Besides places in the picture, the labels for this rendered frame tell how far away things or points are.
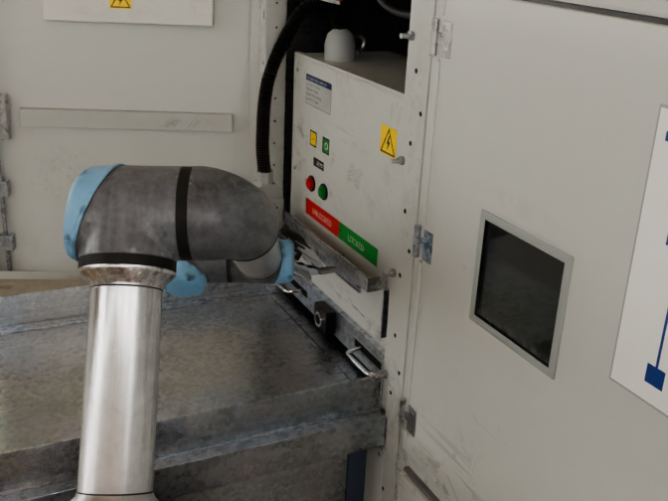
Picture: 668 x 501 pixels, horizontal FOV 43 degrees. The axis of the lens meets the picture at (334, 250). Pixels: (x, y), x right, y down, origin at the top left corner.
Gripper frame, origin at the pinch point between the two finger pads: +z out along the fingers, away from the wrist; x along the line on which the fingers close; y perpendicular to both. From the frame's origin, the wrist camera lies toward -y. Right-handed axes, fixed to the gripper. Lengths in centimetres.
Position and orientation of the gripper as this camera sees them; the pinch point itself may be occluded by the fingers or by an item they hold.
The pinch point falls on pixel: (315, 266)
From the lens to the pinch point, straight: 166.1
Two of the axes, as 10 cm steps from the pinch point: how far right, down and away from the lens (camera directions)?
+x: 4.9, -8.6, -1.1
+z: 7.5, 3.6, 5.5
